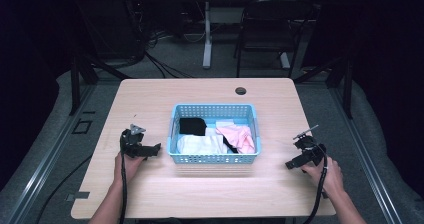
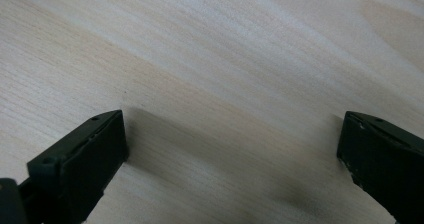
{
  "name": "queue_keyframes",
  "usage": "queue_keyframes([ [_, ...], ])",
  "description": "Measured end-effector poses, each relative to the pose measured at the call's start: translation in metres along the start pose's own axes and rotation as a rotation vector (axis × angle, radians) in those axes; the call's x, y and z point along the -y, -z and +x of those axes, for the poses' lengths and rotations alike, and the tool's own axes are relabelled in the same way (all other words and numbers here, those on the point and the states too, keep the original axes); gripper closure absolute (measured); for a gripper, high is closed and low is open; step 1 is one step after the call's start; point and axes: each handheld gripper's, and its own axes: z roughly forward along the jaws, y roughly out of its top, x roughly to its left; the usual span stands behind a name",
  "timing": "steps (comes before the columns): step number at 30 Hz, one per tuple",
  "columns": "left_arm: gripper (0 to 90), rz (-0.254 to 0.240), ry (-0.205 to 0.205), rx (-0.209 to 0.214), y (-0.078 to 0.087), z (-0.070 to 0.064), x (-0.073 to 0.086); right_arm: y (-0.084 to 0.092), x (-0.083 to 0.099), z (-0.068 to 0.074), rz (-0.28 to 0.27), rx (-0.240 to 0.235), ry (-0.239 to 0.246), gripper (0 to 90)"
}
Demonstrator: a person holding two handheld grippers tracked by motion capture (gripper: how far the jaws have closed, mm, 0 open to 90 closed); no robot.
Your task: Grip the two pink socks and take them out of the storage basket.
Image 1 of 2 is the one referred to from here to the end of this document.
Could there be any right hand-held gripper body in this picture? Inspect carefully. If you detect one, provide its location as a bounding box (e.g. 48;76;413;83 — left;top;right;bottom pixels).
292;124;328;167

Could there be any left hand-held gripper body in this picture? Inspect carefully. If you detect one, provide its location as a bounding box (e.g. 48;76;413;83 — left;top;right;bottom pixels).
119;123;150;159

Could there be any person's left hand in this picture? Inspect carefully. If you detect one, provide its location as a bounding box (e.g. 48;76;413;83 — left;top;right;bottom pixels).
113;152;147;185

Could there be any person's right hand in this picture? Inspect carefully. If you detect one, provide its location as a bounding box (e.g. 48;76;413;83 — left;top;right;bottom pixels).
300;156;345;199

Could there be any black cloth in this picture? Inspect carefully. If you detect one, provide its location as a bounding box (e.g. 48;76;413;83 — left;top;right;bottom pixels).
178;117;208;137

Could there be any light blue plastic basket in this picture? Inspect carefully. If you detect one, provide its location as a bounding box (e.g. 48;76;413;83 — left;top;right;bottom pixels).
166;103;262;165

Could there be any pink cloth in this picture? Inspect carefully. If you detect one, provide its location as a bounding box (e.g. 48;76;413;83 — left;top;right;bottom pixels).
215;123;257;155

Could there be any small white folded cloth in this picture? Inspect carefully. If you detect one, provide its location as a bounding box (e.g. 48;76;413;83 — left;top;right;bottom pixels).
204;119;235;138

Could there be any black metal stand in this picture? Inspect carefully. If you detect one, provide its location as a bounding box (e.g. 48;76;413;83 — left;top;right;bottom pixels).
292;52;355;120
67;50;132;116

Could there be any white desk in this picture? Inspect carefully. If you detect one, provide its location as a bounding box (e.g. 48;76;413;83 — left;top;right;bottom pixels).
182;0;330;70

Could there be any black chair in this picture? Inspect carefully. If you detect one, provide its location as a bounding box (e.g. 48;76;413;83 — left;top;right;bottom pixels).
232;0;316;79

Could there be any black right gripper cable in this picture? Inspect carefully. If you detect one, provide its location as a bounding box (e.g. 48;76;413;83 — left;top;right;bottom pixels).
302;144;330;224

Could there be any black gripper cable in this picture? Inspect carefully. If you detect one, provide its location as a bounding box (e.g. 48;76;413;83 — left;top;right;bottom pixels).
118;133;130;224
302;144;330;224

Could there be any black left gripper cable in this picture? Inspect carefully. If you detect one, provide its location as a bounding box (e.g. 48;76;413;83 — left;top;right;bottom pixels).
118;133;130;224

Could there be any metal floor rail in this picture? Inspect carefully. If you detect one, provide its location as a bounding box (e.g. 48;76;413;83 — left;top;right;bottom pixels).
328;85;403;224
5;83;98;224

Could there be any black strap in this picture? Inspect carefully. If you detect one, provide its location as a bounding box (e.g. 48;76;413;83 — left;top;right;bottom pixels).
221;134;240;155

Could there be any black floor cable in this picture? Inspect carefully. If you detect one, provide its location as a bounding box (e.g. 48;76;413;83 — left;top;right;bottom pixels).
34;153;94;224

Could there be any bundle of floor cables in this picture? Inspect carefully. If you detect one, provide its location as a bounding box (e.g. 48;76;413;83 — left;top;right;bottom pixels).
141;30;198;79

